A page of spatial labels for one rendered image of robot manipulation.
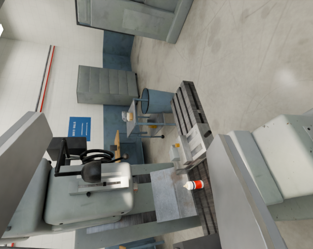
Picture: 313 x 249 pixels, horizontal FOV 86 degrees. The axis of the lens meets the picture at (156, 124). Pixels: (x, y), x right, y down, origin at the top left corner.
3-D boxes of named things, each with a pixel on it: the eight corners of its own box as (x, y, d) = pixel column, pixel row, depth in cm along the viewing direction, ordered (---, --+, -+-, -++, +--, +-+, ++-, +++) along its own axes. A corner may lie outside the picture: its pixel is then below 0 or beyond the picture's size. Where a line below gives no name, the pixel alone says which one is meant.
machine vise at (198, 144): (208, 123, 86) (189, 122, 82) (218, 150, 78) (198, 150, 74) (179, 152, 113) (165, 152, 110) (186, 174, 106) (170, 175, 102)
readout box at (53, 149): (86, 134, 105) (47, 134, 98) (86, 148, 101) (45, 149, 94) (87, 147, 121) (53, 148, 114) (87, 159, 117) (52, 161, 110)
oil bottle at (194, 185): (202, 179, 90) (183, 181, 86) (204, 186, 88) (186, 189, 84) (198, 181, 93) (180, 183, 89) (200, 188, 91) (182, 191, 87)
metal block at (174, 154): (181, 147, 95) (171, 147, 93) (184, 157, 92) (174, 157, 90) (177, 151, 99) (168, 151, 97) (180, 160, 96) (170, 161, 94)
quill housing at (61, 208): (132, 159, 75) (49, 163, 64) (136, 210, 65) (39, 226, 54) (125, 171, 91) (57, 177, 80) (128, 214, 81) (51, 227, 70)
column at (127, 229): (255, 155, 164) (78, 166, 110) (281, 209, 141) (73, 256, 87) (223, 170, 204) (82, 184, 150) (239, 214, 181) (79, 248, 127)
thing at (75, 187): (128, 176, 67) (69, 181, 60) (129, 186, 65) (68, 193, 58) (126, 179, 70) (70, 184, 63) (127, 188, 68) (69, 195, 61)
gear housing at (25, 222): (47, 155, 63) (14, 156, 59) (35, 232, 51) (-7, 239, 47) (61, 179, 90) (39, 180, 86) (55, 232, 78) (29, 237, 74)
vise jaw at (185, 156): (185, 135, 93) (179, 135, 92) (193, 160, 85) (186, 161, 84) (181, 140, 98) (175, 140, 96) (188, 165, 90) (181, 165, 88)
